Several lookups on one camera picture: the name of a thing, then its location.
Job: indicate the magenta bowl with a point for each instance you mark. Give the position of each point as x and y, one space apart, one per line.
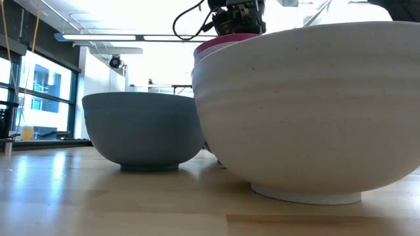
223 40

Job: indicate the white bowl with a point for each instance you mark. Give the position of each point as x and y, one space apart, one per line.
311 114
205 52

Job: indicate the blue bowl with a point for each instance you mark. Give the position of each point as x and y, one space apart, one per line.
141 131

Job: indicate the long ceiling light bar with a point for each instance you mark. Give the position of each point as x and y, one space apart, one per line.
105 37

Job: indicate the yellow cup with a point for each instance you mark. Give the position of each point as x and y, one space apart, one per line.
27 133

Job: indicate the black ceiling camera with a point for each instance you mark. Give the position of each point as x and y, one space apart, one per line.
115 61

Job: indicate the dark window frame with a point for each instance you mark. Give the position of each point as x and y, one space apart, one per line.
73 98

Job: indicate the small silver post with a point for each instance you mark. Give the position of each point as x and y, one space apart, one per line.
8 147

